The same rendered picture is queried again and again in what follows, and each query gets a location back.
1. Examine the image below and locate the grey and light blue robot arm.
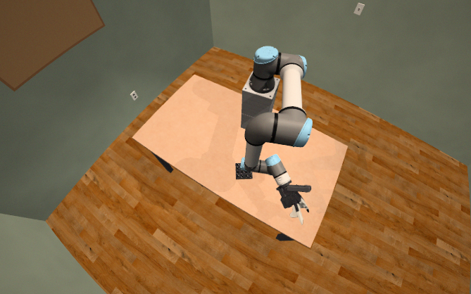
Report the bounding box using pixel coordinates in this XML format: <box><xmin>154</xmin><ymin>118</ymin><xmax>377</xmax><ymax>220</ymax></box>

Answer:
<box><xmin>240</xmin><ymin>46</ymin><xmax>313</xmax><ymax>186</ymax></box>

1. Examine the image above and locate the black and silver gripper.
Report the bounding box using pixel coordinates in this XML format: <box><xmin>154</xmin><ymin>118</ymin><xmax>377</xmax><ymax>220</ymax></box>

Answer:
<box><xmin>276</xmin><ymin>180</ymin><xmax>309</xmax><ymax>225</ymax></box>

